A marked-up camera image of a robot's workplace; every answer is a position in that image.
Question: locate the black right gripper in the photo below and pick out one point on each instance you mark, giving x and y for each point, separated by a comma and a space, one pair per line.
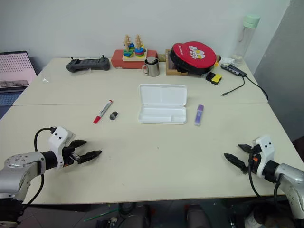
252, 159

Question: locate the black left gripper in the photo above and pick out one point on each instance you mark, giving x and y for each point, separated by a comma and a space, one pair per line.
69, 154

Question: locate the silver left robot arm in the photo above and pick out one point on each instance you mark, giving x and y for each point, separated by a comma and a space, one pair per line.
17, 171

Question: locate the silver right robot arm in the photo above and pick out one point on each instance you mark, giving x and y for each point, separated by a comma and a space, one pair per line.
288, 180

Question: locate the white plastic case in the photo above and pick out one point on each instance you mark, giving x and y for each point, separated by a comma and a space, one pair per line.
163, 104

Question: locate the red and black paddle case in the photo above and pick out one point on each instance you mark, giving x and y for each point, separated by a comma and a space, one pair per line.
193, 58

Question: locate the red and white marker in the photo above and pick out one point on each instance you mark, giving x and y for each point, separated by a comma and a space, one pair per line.
102, 111

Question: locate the black marker cap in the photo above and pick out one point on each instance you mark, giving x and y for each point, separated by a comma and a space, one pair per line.
113, 115

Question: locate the purple highlighter pen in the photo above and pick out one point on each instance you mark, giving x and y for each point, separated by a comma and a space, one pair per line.
199, 115

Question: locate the dark rounded shape under table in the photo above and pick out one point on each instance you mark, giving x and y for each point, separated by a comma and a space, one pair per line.
135, 215
196, 216

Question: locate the yellow and black sponge eraser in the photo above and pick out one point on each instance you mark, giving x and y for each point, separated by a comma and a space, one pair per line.
214, 78

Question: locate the black handheld remote controller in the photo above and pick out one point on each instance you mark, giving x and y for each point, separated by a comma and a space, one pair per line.
88, 64

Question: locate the crumpled white tissue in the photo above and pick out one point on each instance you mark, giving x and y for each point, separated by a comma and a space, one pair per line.
227, 61

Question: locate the red cardboard box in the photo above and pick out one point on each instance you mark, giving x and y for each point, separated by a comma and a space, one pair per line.
117, 59

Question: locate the open laptop computer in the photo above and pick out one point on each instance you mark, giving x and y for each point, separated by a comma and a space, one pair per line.
13, 71

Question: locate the stainless steel mug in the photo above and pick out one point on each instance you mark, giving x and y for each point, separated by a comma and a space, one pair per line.
152, 67

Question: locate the brown wooden box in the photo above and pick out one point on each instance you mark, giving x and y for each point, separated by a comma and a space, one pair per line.
171, 67

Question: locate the colourful wooden stacking toy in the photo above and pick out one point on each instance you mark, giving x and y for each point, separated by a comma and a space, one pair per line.
134, 50

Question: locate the clear bottle with green lid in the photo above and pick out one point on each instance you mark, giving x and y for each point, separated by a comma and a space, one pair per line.
245, 38

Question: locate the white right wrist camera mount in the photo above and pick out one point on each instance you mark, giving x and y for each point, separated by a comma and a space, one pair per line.
264, 152

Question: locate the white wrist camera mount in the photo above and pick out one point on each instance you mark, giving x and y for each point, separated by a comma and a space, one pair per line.
264, 152
59, 139

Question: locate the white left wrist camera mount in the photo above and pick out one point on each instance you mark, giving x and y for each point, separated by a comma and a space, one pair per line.
59, 139

